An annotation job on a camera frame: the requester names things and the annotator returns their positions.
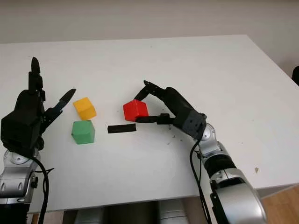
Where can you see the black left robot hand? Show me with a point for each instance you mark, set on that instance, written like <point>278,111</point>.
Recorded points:
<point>29,102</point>

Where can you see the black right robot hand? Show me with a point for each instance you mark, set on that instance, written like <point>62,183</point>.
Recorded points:
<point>177,102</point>

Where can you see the red wooden cube block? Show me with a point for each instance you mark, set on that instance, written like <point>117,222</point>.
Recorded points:
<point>134,110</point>

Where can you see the yellow wooden cube block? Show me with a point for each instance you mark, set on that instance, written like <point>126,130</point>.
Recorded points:
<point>84,108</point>

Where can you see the green wooden cube block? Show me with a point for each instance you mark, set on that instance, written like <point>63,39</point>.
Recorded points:
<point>83,132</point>

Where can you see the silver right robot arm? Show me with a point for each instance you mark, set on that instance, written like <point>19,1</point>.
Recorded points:
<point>238,198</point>

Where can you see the black tape strip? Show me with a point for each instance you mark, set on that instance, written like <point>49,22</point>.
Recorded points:
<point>122,128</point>

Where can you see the silver right robot thigh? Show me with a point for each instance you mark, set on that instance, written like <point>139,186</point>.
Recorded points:
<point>172,213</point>

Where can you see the silver robot thigh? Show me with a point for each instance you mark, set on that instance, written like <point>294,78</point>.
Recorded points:
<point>91,215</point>
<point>172,213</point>

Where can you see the black rounded background object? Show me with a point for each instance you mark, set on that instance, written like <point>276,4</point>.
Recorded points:
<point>296,75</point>

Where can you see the silver left robot thigh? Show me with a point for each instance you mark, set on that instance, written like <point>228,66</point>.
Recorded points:
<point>91,215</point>

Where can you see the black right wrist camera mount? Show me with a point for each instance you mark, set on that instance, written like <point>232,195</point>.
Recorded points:
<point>195,124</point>

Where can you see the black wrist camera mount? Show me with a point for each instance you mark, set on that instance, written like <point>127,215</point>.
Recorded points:
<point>195,124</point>
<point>19,130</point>

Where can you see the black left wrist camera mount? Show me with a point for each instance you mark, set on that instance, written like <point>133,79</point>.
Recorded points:
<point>19,130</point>

